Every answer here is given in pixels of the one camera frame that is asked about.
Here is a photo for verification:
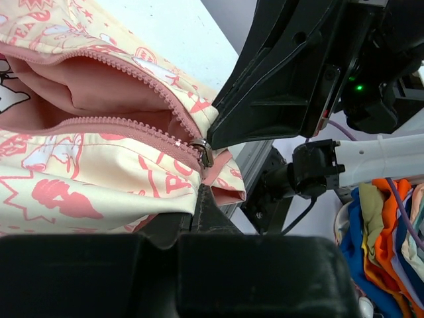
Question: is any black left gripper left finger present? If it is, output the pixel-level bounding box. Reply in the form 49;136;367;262
1;213;193;317

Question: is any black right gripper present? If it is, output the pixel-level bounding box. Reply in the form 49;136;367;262
207;1;423;149

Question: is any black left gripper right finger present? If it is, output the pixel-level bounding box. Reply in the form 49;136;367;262
175;185;359;317

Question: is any cream pink printed jacket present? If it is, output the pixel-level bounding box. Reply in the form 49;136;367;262
1;1;246;236

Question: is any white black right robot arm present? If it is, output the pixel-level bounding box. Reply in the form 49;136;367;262
207;1;423;198

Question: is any colourful clothes pile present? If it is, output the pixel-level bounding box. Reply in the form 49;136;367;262
334;179;423;317

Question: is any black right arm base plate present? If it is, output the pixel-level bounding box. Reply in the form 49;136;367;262
241;147;295;235

